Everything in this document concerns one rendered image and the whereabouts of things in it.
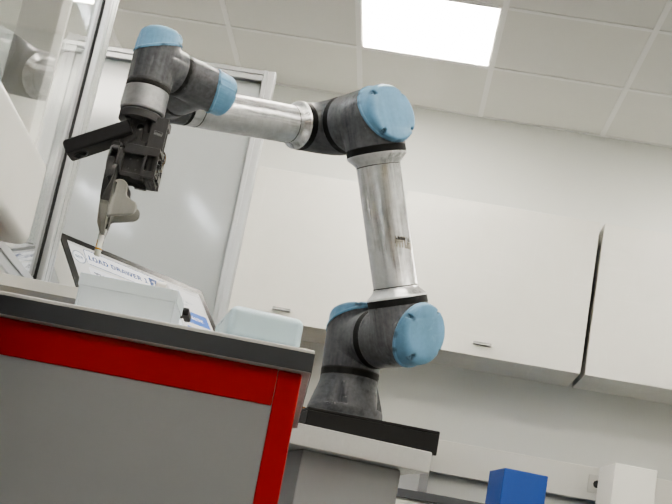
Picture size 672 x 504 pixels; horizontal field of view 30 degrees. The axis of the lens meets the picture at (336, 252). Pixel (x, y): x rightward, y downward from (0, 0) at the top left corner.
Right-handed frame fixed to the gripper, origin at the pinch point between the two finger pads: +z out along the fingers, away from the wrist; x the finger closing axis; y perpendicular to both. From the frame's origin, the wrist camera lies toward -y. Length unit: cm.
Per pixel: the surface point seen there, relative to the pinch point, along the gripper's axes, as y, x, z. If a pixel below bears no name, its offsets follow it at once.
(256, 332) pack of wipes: 31, -43, 20
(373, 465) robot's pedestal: 52, 41, 25
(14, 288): -14.1, 12.3, 10.4
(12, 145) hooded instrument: 4, -73, 11
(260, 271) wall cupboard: 2, 351, -81
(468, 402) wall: 107, 381, -46
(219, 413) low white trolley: 29, -45, 31
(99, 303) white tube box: 10.8, -41.0, 19.9
